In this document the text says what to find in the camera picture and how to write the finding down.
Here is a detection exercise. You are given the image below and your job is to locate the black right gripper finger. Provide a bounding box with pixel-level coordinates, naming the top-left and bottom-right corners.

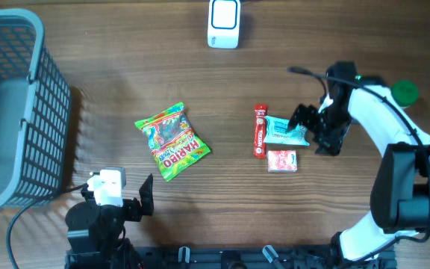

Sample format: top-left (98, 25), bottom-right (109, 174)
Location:
top-left (287, 104), bottom-right (319, 131)
top-left (314, 136), bottom-right (343, 156)

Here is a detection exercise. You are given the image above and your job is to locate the light blue tissue pack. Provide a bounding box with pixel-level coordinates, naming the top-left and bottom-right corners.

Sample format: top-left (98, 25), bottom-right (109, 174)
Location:
top-left (264, 116), bottom-right (309, 146)

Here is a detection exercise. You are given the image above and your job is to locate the small red candy bar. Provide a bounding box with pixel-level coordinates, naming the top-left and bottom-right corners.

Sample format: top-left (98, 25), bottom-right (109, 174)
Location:
top-left (253, 103), bottom-right (268, 158)

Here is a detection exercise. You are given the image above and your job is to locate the red snack packet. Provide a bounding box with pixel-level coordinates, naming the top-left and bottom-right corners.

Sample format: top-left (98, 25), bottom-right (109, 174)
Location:
top-left (267, 150), bottom-right (298, 172)

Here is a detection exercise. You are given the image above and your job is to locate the green Haribo candy bag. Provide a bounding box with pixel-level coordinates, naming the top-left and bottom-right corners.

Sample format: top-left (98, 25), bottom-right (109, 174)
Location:
top-left (134, 102), bottom-right (211, 182)

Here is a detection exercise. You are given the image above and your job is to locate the green lid plastic jar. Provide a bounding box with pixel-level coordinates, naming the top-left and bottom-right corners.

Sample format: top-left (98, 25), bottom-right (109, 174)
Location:
top-left (390, 80), bottom-right (419, 108)

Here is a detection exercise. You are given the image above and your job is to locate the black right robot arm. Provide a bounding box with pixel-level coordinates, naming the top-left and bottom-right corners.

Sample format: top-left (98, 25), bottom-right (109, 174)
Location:
top-left (287, 61), bottom-right (430, 268)

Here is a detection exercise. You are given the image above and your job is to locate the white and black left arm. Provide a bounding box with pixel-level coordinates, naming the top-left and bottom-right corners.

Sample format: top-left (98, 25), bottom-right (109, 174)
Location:
top-left (65, 176), bottom-right (154, 269)

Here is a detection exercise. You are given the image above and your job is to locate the white barcode scanner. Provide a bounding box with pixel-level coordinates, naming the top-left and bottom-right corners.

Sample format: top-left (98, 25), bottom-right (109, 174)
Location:
top-left (208, 0), bottom-right (241, 49)

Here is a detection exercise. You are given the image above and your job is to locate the grey mesh shopping basket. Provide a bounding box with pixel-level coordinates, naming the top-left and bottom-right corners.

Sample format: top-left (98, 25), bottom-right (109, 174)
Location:
top-left (0, 9), bottom-right (72, 209)

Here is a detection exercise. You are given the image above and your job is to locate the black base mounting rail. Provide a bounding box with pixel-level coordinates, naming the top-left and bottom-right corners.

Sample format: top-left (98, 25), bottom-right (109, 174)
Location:
top-left (64, 245), bottom-right (398, 269)

